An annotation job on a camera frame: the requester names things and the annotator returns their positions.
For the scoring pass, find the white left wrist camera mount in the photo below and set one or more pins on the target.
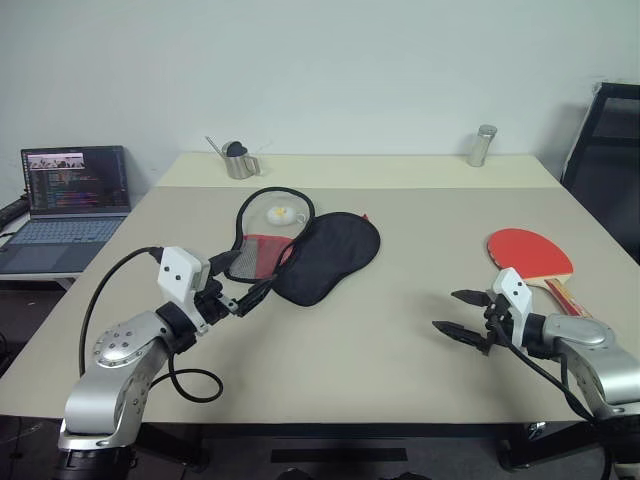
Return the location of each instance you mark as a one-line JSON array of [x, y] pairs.
[[176, 272]]

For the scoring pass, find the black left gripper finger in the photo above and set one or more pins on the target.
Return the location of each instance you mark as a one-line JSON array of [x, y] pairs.
[[252, 297], [225, 261]]

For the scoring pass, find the black office chair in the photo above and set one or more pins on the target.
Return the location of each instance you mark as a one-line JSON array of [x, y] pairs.
[[607, 165]]

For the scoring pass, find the black table frame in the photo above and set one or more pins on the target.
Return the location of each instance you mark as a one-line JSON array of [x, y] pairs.
[[340, 455]]

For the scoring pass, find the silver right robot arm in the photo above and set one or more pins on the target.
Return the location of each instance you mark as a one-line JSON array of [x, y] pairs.
[[590, 360]]

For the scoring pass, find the small white and yellow object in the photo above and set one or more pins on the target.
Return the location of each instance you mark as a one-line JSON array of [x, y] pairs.
[[279, 215]]

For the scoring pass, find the stainless steel shaker can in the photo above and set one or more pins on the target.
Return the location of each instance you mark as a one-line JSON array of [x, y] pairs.
[[481, 147]]

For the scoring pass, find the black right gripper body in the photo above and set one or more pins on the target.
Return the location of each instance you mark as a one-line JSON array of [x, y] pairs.
[[497, 325]]

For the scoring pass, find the stainless steel pitcher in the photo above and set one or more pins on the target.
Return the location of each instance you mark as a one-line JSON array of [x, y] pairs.
[[240, 166]]

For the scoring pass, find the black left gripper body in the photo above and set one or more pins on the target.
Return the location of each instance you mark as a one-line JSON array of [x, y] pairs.
[[212, 302]]

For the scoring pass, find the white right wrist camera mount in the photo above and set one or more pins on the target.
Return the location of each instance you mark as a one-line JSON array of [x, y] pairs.
[[515, 292]]

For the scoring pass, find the red table tennis paddle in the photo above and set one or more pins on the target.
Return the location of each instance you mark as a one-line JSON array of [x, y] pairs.
[[527, 250]]

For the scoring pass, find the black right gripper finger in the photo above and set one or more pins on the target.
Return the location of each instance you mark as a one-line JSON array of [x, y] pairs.
[[472, 297], [462, 334]]

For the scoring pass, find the black paddle cover bag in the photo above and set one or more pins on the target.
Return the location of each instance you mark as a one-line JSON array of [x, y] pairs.
[[330, 255]]

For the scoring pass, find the black object in pitcher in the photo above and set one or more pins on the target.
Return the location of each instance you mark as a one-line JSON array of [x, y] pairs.
[[234, 149]]

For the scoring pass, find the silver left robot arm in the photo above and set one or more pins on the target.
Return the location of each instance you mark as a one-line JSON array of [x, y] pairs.
[[120, 380]]

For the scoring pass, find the grey open laptop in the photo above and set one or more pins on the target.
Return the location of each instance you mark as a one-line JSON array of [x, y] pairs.
[[75, 185]]

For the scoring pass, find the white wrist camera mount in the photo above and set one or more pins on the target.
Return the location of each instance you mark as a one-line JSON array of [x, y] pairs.
[[515, 292], [176, 272]]

